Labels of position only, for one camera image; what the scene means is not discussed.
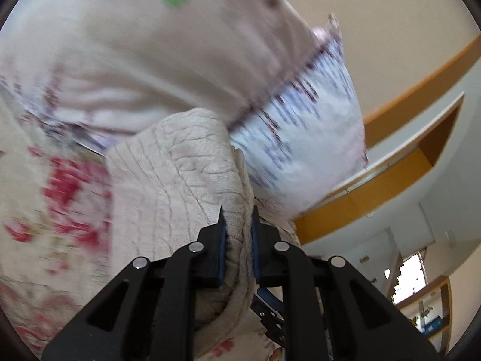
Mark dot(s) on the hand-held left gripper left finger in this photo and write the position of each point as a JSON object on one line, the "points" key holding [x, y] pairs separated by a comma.
{"points": [[222, 252]]}

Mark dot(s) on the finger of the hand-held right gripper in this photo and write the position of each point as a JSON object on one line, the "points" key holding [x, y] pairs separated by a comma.
{"points": [[268, 301]]}

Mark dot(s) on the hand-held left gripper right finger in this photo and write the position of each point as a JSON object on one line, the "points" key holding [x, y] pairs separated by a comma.
{"points": [[255, 255]]}

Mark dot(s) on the pink and blue floral pillow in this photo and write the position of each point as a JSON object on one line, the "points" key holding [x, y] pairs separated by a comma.
{"points": [[315, 139]]}

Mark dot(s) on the bright window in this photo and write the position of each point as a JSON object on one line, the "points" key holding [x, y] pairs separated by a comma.
{"points": [[409, 274]]}

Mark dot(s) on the blue box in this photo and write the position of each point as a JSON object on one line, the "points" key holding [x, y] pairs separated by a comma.
{"points": [[434, 323]]}

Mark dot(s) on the floral bed sheet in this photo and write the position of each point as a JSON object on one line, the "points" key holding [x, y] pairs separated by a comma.
{"points": [[56, 203]]}

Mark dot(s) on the wooden shelf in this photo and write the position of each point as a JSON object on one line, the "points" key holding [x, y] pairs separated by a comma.
{"points": [[443, 293]]}

